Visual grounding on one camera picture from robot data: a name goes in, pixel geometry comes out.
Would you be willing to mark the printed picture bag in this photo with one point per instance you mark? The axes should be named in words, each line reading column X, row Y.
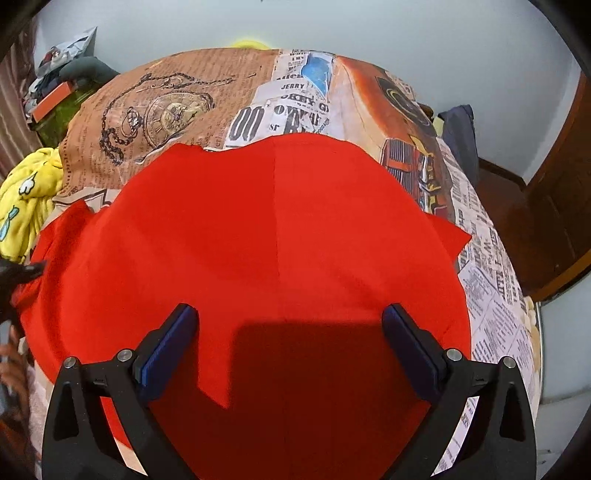
column 69, row 48

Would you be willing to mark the printed newspaper pattern bedsheet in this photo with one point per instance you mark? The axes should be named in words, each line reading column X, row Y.
column 184, row 106

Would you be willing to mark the bright yellow object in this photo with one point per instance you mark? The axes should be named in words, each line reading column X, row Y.
column 249, row 44

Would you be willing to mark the yellow printed cloth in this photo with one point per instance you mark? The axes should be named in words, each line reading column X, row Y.
column 27, row 194

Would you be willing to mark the person's left hand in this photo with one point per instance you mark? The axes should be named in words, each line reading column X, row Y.
column 13, row 374

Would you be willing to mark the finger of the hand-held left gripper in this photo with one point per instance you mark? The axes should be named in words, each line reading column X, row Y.
column 23, row 272

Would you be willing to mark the green box with orange lid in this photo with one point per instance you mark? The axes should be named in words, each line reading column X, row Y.
column 64, row 120

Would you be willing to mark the wooden headboard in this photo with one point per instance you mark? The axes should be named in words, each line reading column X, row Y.
column 425, row 110

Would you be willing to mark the brown curtain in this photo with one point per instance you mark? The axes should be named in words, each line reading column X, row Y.
column 16, row 106

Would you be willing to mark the dark blue bag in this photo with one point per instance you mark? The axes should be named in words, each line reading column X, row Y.
column 461, row 134

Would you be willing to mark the grey cloth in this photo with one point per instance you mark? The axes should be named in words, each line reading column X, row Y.
column 87, row 69

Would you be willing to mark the wooden door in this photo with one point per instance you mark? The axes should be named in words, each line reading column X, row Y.
column 561, row 194

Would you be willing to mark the red jacket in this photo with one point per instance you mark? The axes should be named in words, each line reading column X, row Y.
column 277, row 221

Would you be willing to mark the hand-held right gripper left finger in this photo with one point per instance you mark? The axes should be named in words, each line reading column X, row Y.
column 168, row 355

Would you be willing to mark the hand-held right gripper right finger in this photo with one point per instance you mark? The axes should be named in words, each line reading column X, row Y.
column 411, row 355

